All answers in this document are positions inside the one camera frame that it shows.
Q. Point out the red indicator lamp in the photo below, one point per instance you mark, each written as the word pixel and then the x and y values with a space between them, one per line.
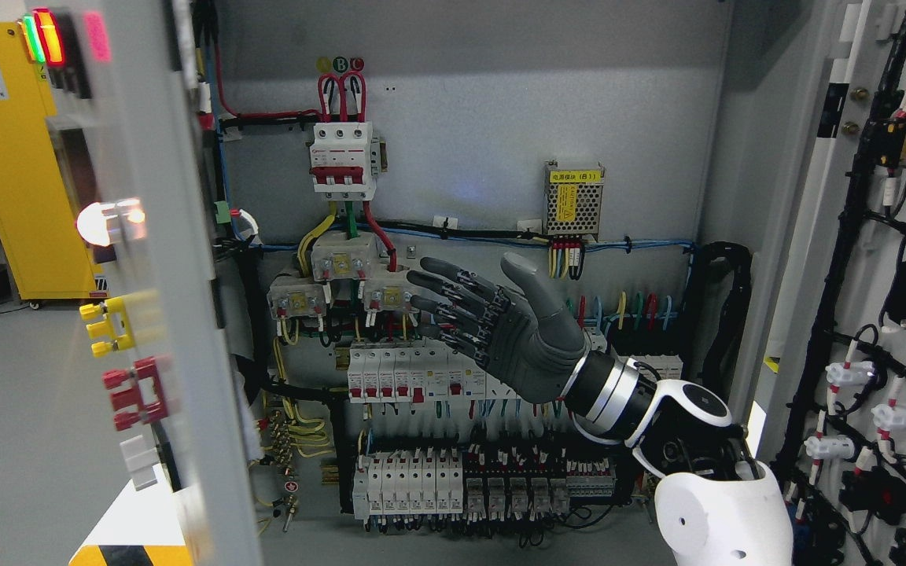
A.
pixel 49 37

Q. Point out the grey current transformers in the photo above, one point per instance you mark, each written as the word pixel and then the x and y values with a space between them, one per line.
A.
pixel 344 270

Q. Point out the black surge protector block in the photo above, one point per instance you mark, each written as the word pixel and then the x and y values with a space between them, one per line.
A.
pixel 643 337

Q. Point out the red terminal post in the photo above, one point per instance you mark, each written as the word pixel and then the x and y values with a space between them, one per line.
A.
pixel 137 394

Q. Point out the white lower breaker row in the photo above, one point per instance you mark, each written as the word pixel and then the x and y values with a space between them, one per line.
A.
pixel 409 486

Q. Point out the white red main breaker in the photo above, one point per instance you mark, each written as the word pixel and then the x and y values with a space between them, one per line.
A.
pixel 345 154

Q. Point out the white indicator lamp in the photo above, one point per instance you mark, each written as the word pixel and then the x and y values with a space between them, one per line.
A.
pixel 103 224

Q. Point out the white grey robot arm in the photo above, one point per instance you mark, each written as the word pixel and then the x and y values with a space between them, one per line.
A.
pixel 715 503

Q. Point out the green indicator lamp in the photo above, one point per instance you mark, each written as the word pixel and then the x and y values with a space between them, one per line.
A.
pixel 31 37

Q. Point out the dark grey robot hand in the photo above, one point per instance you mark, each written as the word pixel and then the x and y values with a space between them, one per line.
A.
pixel 524 335

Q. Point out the white socket breaker row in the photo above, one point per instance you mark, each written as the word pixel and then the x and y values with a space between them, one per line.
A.
pixel 418 372

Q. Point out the perforated metal power supply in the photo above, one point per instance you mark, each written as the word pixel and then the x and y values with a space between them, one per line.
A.
pixel 573 194

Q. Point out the black relay terminal row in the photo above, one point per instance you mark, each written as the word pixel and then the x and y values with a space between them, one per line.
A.
pixel 527 486

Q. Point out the grey cabinet door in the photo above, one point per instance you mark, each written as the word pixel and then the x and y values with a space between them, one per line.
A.
pixel 129 85
pixel 810 173

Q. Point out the yellow terminal post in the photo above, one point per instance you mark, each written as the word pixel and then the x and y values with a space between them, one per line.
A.
pixel 123 322

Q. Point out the yellow safety cabinet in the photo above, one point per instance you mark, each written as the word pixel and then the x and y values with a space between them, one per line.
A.
pixel 46 258

